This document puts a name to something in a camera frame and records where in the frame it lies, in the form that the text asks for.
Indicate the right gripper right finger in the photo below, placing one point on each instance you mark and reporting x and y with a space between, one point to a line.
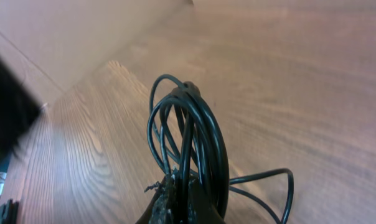
200 209

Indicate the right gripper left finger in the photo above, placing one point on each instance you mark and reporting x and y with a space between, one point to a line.
166 204

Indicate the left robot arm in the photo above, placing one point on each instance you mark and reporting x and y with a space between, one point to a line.
18 112

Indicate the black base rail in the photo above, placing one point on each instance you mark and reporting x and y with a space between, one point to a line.
8 212

